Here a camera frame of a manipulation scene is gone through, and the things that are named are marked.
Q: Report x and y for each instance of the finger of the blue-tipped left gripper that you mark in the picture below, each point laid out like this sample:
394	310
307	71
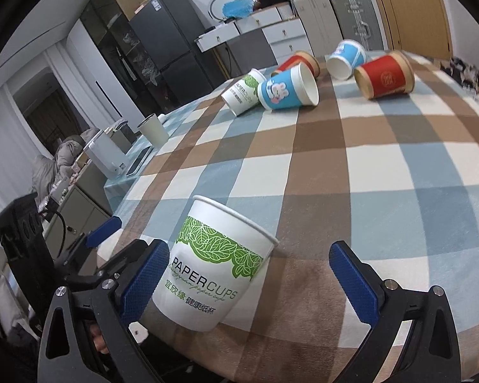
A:
96	237

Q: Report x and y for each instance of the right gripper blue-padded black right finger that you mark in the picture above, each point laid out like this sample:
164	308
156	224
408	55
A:
431	350

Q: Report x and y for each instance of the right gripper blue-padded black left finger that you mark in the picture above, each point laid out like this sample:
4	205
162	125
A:
67	352

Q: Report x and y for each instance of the white green-leaf paper cup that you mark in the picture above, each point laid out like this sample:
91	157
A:
217	254

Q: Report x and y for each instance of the far white green paper cup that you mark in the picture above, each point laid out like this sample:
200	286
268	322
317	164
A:
243	94

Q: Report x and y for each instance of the blue rabbit paper cup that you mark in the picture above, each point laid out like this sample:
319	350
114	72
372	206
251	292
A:
293	88

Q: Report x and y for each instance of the far red paper cup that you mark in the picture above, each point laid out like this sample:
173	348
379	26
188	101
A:
299	57

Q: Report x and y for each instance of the red gold-rim paper cup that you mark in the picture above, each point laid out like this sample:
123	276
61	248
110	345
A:
387	75

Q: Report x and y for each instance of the far blue paper cup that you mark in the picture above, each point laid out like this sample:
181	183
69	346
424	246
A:
348	55

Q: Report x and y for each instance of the person's hand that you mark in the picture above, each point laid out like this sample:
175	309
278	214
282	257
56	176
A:
98	339

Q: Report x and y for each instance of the grey jacket pile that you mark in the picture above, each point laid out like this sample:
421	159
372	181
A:
49	171

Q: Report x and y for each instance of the white appliance box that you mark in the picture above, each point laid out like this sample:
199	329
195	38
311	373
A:
106	155

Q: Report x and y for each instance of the smartphone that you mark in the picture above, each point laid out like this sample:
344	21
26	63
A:
139	160

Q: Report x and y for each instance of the white curtain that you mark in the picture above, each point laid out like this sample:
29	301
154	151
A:
18	148

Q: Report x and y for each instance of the cream tumbler mug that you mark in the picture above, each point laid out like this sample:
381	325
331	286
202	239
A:
153	130

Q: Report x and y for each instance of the checkered tablecloth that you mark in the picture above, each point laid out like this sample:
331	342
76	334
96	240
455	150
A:
397	179

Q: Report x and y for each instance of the dark glass cabinet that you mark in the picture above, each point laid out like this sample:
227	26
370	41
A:
108	24

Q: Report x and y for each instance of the black refrigerator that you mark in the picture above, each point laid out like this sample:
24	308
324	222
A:
167	29

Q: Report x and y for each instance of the white drawer desk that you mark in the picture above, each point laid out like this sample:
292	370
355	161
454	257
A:
266	38

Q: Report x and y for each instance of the blue plastic bag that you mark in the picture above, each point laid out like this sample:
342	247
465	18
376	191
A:
238	8

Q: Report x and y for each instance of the shoes on floor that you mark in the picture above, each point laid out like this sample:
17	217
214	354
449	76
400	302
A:
466	75

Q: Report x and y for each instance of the beige suitcase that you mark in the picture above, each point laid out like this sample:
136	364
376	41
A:
320	24

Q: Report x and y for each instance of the silver suitcase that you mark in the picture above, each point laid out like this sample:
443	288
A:
357	21

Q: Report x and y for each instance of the wooden door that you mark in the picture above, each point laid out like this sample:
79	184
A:
417	26

